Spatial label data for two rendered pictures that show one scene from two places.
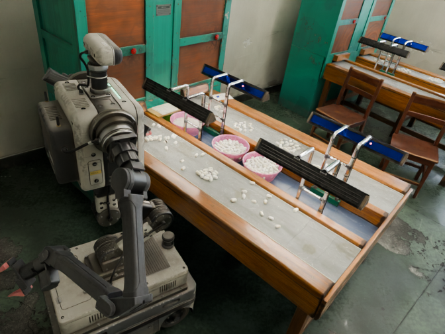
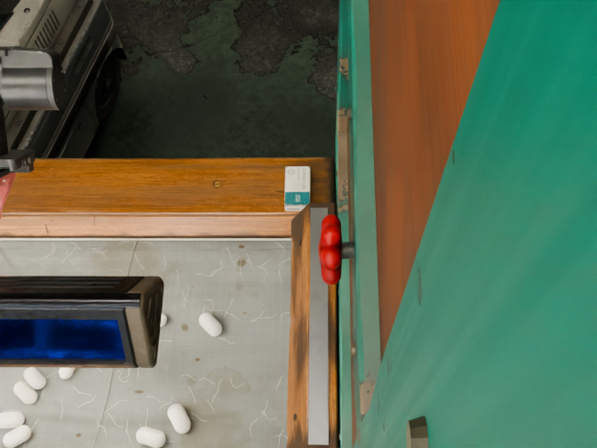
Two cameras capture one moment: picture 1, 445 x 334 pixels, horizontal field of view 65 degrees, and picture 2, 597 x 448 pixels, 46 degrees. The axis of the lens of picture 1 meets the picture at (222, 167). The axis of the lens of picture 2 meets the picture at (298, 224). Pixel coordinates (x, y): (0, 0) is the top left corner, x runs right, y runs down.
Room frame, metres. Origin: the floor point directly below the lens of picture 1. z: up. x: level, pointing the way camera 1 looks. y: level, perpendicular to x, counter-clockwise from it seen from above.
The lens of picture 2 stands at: (2.44, 0.61, 1.64)
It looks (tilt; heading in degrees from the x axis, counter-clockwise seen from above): 66 degrees down; 148
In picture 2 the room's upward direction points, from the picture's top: 4 degrees counter-clockwise
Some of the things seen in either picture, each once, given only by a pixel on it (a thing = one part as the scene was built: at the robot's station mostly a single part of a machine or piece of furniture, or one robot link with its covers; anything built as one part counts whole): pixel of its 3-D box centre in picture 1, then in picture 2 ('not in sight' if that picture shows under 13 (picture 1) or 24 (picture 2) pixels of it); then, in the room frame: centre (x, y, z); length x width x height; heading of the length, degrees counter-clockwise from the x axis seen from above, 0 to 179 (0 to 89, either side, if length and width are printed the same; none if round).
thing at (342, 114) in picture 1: (342, 114); not in sight; (3.62, -1.23, 0.45); 0.44 x 0.43 x 0.91; 42
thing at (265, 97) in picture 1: (234, 81); not in sight; (2.48, 0.01, 1.08); 0.62 x 0.08 x 0.07; 53
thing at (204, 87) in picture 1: (195, 90); not in sight; (2.79, 0.33, 0.83); 0.30 x 0.06 x 0.07; 143
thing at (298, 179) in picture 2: not in sight; (298, 188); (2.07, 0.85, 0.78); 0.06 x 0.04 x 0.02; 143
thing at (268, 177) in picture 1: (261, 167); not in sight; (1.92, -0.26, 0.72); 0.27 x 0.27 x 0.10
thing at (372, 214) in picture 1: (261, 154); not in sight; (2.12, -0.26, 0.71); 1.81 x 0.05 x 0.11; 53
